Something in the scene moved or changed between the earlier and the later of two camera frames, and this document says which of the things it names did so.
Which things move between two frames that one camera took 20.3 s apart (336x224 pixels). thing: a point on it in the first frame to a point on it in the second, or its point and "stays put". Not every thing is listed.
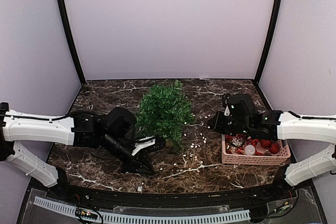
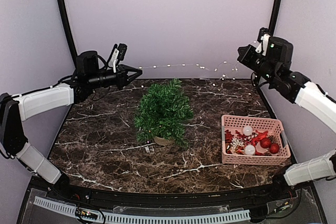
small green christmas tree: (165, 110) stays put
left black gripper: (134, 166) to (122, 71)
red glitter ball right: (274, 148) stays put
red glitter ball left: (265, 144) stays put
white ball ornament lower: (250, 149) stays put
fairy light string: (192, 162) to (229, 76)
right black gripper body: (224, 127) to (248, 61)
